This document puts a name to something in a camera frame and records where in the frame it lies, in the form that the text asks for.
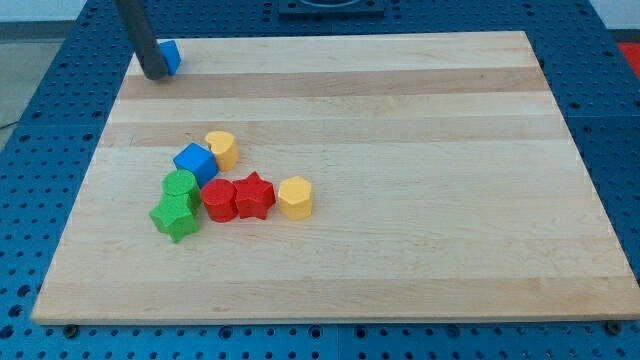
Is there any small blue block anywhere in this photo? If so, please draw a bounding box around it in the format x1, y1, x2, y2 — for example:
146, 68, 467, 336
159, 40, 181, 76

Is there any yellow hexagon block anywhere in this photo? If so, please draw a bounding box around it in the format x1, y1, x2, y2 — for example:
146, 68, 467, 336
278, 176, 313, 220

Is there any red star block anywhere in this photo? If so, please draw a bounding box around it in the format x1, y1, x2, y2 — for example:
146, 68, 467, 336
232, 171, 276, 220

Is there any wooden board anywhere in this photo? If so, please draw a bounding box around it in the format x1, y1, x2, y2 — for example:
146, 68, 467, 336
32, 31, 639, 325

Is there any green star block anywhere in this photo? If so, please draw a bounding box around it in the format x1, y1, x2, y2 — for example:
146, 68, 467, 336
149, 194, 199, 243

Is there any red cylinder block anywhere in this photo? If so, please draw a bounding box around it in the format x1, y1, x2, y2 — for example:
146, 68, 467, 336
201, 179, 238, 223

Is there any yellow heart block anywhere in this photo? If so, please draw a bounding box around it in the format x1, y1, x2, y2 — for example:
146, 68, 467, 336
205, 131, 239, 172

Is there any blue cube block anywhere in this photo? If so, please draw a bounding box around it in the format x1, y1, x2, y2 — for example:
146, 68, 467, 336
173, 143, 219, 188

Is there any green cylinder block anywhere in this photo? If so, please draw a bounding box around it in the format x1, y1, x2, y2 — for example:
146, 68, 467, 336
162, 169, 201, 212

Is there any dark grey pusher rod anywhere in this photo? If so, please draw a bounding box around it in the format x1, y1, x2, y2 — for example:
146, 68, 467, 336
113, 0, 169, 80

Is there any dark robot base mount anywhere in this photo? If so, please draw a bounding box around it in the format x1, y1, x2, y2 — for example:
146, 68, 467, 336
277, 0, 386, 18

